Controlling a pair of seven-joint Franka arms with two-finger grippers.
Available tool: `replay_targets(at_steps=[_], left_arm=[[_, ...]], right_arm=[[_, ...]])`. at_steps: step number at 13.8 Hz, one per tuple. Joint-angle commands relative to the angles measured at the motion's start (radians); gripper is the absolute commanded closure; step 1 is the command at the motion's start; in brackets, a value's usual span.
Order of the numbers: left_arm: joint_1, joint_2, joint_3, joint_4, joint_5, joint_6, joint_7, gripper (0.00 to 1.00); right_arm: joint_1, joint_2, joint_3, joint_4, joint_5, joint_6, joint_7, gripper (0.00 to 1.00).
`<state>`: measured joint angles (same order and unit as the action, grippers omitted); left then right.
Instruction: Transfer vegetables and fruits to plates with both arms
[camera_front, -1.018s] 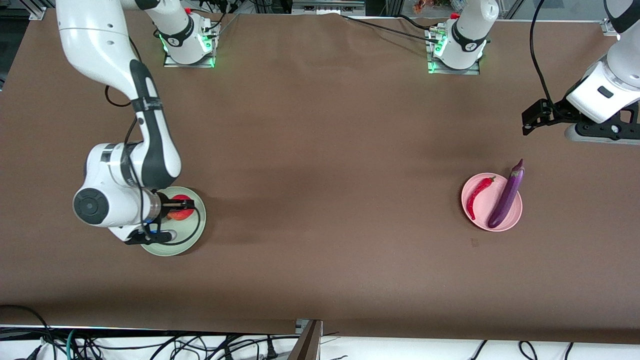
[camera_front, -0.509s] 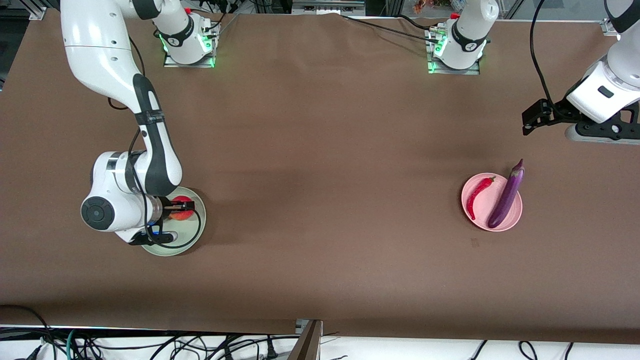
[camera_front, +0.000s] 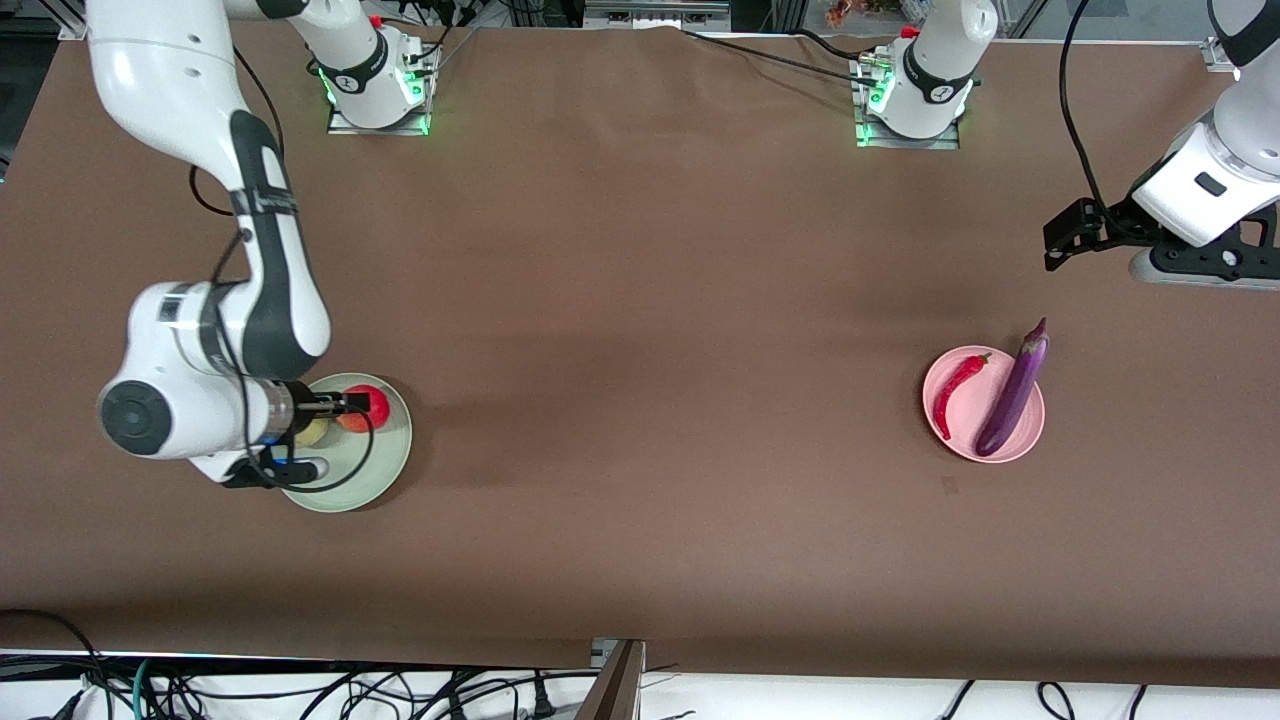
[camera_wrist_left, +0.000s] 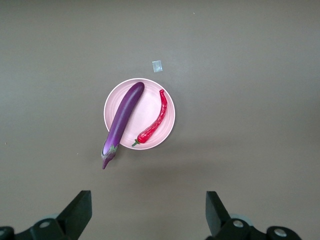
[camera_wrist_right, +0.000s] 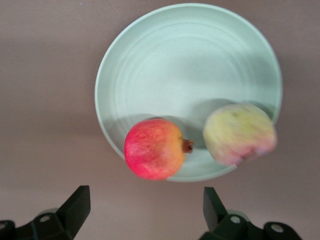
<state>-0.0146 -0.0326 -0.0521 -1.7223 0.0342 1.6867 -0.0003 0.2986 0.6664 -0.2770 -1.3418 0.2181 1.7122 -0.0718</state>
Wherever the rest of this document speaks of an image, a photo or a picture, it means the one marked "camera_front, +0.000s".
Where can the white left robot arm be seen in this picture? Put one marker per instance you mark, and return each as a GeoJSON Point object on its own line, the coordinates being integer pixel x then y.
{"type": "Point", "coordinates": [935, 60]}

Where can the brown table cover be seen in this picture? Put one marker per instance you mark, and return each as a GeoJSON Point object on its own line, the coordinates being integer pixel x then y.
{"type": "Point", "coordinates": [640, 550]}

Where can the pale green plate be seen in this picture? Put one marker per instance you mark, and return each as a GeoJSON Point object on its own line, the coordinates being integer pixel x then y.
{"type": "Point", "coordinates": [385, 470]}

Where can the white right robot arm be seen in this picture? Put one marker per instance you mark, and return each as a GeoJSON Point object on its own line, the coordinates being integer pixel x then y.
{"type": "Point", "coordinates": [170, 70]}

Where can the purple eggplant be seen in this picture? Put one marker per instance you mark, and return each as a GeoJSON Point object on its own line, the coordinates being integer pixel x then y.
{"type": "Point", "coordinates": [1012, 400]}

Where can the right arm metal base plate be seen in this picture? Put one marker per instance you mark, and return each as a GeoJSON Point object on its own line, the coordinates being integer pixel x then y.
{"type": "Point", "coordinates": [340, 126]}

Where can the pink plate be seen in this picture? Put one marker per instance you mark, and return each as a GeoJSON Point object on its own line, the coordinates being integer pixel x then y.
{"type": "Point", "coordinates": [968, 425]}

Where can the aluminium frame corner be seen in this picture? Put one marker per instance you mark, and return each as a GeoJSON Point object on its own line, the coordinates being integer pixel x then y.
{"type": "Point", "coordinates": [75, 25]}

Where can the peach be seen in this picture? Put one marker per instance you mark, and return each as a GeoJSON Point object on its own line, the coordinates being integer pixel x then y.
{"type": "Point", "coordinates": [312, 432]}

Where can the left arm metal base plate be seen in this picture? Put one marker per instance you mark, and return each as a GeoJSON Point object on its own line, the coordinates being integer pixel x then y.
{"type": "Point", "coordinates": [945, 143]}

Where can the aluminium frame post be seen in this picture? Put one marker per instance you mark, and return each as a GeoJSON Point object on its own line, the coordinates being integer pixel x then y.
{"type": "Point", "coordinates": [615, 690]}

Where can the grey network switch box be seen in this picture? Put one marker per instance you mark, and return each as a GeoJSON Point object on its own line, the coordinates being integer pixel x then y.
{"type": "Point", "coordinates": [655, 15]}

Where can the red chili pepper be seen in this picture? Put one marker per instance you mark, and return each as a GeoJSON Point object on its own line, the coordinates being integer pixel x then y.
{"type": "Point", "coordinates": [958, 380]}

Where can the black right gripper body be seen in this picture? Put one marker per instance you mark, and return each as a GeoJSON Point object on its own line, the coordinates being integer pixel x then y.
{"type": "Point", "coordinates": [301, 403]}

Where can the orange toy pile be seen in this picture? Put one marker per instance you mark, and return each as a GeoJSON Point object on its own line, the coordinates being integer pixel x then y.
{"type": "Point", "coordinates": [840, 12]}

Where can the red round fruit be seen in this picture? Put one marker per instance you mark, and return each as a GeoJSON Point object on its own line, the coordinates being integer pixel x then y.
{"type": "Point", "coordinates": [378, 400]}

